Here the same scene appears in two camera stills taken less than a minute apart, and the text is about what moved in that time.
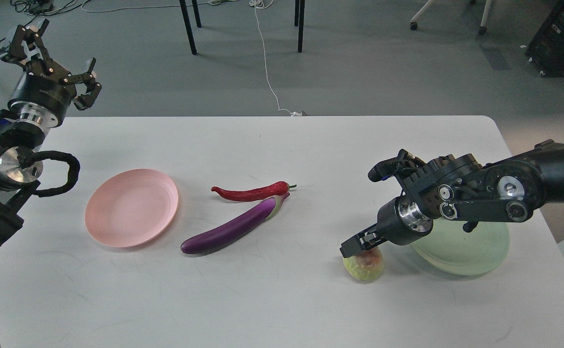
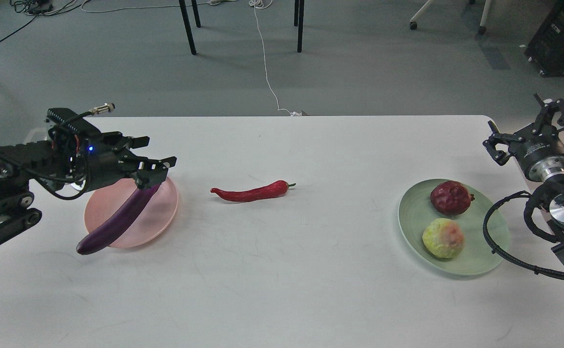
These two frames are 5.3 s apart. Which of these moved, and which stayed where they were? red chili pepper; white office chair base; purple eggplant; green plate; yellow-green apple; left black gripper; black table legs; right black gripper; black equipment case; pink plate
Moved: left black gripper; right black gripper; purple eggplant; yellow-green apple
Stayed: black equipment case; pink plate; black table legs; green plate; white office chair base; red chili pepper
